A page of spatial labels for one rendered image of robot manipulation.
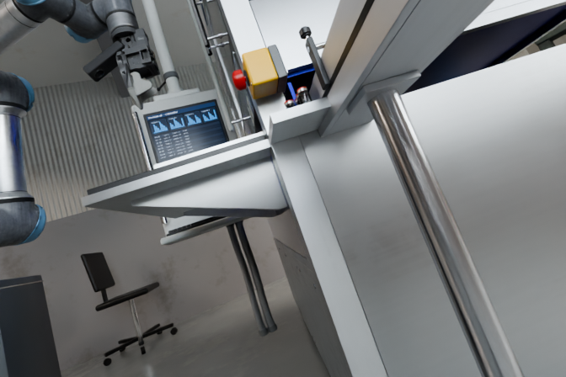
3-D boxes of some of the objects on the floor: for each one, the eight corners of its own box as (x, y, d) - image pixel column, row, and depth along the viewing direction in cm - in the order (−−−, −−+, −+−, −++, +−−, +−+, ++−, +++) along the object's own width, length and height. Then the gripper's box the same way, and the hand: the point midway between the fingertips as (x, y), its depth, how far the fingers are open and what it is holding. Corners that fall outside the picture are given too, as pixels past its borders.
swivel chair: (164, 329, 356) (141, 240, 373) (185, 332, 306) (157, 230, 324) (98, 362, 312) (75, 259, 329) (109, 372, 262) (82, 250, 280)
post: (450, 562, 59) (158, -231, 94) (471, 599, 53) (152, -262, 89) (419, 579, 58) (136, -228, 94) (437, 618, 52) (129, -259, 88)
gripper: (138, 19, 79) (160, 94, 76) (151, 40, 88) (171, 108, 84) (104, 29, 78) (125, 104, 74) (120, 49, 87) (139, 118, 83)
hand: (136, 105), depth 79 cm, fingers closed
